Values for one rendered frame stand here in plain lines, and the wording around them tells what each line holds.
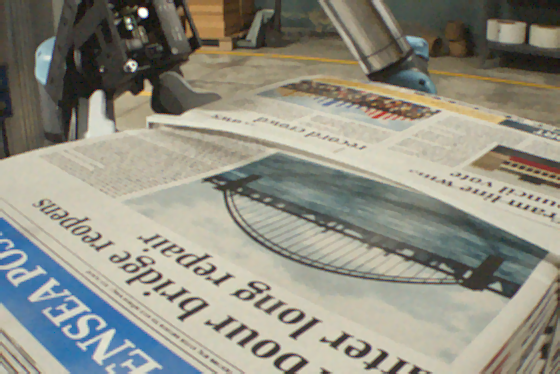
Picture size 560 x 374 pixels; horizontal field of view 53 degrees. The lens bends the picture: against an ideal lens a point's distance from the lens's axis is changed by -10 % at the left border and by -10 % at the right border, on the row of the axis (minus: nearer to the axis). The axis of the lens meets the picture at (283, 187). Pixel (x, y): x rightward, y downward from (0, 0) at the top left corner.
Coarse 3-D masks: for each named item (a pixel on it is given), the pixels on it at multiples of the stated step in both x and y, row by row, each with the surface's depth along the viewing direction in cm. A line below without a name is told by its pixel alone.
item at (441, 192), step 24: (168, 120) 40; (192, 120) 38; (216, 120) 37; (288, 144) 33; (312, 144) 32; (384, 168) 29; (432, 192) 27; (456, 192) 27; (480, 216) 26; (504, 216) 26; (528, 240) 25; (552, 240) 24
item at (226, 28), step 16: (192, 0) 627; (208, 0) 620; (224, 0) 616; (240, 0) 649; (192, 16) 634; (208, 16) 627; (224, 16) 623; (240, 16) 656; (208, 32) 633; (224, 32) 627; (240, 32) 657; (208, 48) 639; (224, 48) 632
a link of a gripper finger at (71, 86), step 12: (72, 72) 43; (60, 84) 43; (72, 84) 43; (84, 84) 44; (60, 96) 42; (72, 96) 43; (84, 96) 43; (60, 108) 42; (72, 108) 43; (60, 120) 43; (72, 120) 43; (72, 132) 42
